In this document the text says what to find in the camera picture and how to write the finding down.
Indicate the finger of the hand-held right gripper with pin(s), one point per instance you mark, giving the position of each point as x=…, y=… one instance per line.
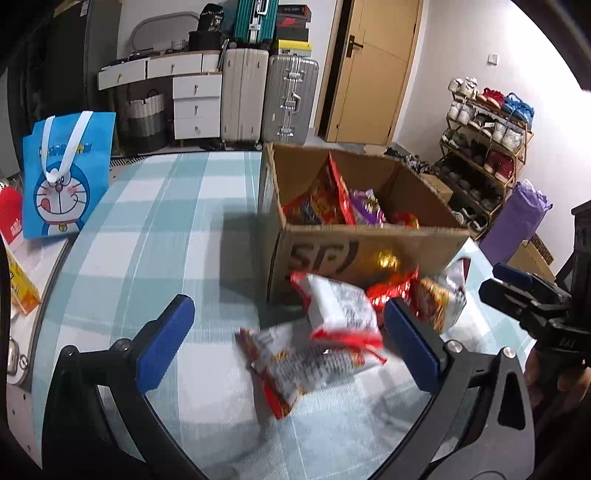
x=501, y=295
x=515, y=274

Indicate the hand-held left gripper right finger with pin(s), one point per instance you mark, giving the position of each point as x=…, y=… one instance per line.
x=411, y=341

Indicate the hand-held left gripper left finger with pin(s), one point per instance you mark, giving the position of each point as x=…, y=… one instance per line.
x=166, y=337

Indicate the white red snack packet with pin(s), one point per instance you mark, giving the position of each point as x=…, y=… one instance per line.
x=459, y=272

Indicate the yellow noodle snack packet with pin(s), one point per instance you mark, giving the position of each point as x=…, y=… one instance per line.
x=436, y=300

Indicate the small red snack packet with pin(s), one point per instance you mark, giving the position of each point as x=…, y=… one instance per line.
x=390, y=288

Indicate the white packet with red edge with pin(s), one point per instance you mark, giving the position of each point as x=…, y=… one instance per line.
x=341, y=309

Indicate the brown cardboard box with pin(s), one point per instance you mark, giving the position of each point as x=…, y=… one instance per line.
x=323, y=258

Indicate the red cookie packet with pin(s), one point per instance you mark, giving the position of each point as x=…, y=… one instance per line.
x=406, y=219

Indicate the white orange snack packet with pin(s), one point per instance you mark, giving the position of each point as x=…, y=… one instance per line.
x=286, y=369

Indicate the purple snack packet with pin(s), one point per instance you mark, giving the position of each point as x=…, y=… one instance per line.
x=367, y=207

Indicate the red chip packet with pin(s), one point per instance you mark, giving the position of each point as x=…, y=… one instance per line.
x=337, y=194

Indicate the person's right hand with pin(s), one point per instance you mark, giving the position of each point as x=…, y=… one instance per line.
x=554, y=383

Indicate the printed cardboard box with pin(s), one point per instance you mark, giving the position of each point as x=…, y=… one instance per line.
x=533, y=256

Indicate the purple bag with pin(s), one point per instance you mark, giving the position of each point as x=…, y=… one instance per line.
x=517, y=221

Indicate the wooden shoe rack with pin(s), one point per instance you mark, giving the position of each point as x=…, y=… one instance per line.
x=519, y=152

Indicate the shoe rack with shoes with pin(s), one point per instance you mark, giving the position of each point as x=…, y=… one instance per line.
x=494, y=134

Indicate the small silver device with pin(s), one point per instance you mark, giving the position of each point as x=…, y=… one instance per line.
x=16, y=360

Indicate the yellow carton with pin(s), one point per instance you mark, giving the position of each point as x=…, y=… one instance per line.
x=23, y=286

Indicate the pile of dark sneakers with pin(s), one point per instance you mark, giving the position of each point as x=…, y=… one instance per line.
x=408, y=159

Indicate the blue cartoon tote bag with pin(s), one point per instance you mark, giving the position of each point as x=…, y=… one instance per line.
x=69, y=198

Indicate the red bag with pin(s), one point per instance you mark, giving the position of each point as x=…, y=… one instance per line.
x=9, y=212

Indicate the woven laundry basket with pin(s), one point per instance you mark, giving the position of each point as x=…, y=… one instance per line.
x=143, y=120

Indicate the wooden door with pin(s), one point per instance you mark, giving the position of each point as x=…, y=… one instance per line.
x=378, y=78

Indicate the white drawer desk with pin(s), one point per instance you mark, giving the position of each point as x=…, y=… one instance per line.
x=194, y=92

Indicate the beige suitcase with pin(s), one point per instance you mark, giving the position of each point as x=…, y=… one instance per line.
x=244, y=97

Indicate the silver suitcase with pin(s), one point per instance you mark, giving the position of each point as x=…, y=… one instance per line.
x=288, y=101

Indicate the dark refrigerator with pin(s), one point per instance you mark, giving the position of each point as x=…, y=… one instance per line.
x=83, y=55

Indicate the black bag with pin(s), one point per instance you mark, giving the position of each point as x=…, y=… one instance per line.
x=207, y=27

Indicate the yellow black shoe box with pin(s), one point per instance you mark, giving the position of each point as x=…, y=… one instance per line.
x=292, y=48

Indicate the teal suitcase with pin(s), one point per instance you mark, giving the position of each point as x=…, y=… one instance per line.
x=254, y=21

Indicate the red black shoe box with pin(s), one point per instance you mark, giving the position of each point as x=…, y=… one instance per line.
x=293, y=27

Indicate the grey arched frame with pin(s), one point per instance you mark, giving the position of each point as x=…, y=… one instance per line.
x=152, y=23

